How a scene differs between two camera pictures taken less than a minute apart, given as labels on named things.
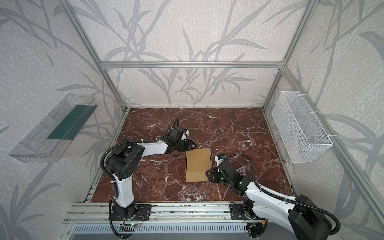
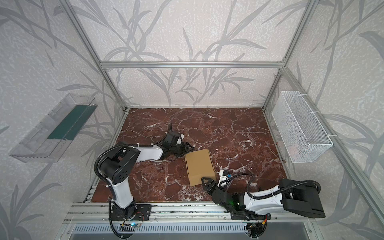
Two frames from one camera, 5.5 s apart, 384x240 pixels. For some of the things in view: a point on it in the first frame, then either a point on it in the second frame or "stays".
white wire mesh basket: x=302 y=133 stays
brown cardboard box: x=198 y=161 stays
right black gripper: x=215 y=174 to x=212 y=188
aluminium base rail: x=102 y=213 stays
